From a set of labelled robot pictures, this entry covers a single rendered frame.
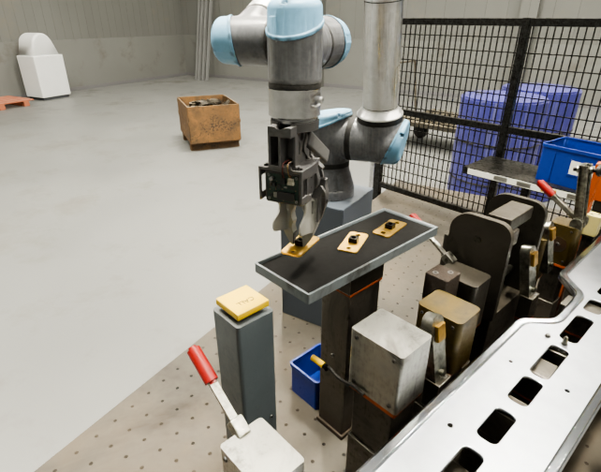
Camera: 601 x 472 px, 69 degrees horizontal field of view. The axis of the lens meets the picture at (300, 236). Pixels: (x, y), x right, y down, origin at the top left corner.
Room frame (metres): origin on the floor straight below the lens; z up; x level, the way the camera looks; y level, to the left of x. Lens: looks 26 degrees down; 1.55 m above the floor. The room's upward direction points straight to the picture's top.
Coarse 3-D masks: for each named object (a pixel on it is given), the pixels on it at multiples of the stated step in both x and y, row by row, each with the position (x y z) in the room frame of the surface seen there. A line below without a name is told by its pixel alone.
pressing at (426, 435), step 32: (576, 288) 0.84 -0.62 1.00; (544, 320) 0.72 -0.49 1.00; (512, 352) 0.63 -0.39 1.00; (544, 352) 0.63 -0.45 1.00; (576, 352) 0.63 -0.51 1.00; (448, 384) 0.55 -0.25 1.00; (480, 384) 0.55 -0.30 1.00; (512, 384) 0.55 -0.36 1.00; (544, 384) 0.55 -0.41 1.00; (576, 384) 0.55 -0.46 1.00; (416, 416) 0.48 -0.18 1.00; (448, 416) 0.49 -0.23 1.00; (480, 416) 0.49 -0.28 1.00; (512, 416) 0.49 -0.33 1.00; (544, 416) 0.49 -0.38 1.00; (576, 416) 0.49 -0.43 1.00; (384, 448) 0.43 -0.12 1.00; (416, 448) 0.43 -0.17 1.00; (448, 448) 0.43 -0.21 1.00; (480, 448) 0.43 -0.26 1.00; (512, 448) 0.43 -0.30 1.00; (544, 448) 0.43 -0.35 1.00
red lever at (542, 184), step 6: (540, 180) 1.16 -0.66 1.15; (540, 186) 1.15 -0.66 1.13; (546, 186) 1.14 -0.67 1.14; (546, 192) 1.14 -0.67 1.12; (552, 192) 1.13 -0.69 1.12; (552, 198) 1.12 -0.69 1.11; (558, 198) 1.12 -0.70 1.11; (558, 204) 1.11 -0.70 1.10; (564, 204) 1.10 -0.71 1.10; (564, 210) 1.10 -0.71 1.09; (570, 210) 1.09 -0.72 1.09; (570, 216) 1.08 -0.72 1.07
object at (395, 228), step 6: (390, 222) 0.83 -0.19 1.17; (396, 222) 0.85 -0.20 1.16; (402, 222) 0.85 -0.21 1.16; (378, 228) 0.82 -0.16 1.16; (384, 228) 0.82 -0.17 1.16; (390, 228) 0.81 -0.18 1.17; (396, 228) 0.82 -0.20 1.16; (402, 228) 0.82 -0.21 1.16; (378, 234) 0.79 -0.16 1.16; (384, 234) 0.79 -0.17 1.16; (390, 234) 0.79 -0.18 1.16
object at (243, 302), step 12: (240, 288) 0.60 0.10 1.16; (252, 288) 0.60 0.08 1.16; (216, 300) 0.57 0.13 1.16; (228, 300) 0.57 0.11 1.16; (240, 300) 0.57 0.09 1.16; (252, 300) 0.57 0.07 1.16; (264, 300) 0.57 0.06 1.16; (228, 312) 0.54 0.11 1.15; (240, 312) 0.53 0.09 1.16; (252, 312) 0.54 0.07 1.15
